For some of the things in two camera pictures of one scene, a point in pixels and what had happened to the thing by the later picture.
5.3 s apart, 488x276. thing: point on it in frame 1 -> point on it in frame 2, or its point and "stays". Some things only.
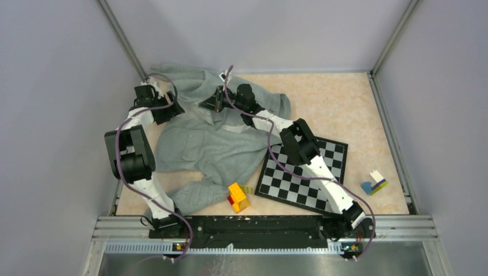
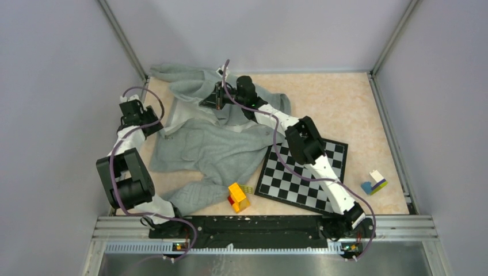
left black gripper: (171, 110) -> (149, 114)
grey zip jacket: (199, 153) stays
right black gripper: (216, 102) stays
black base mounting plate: (261, 233) stays
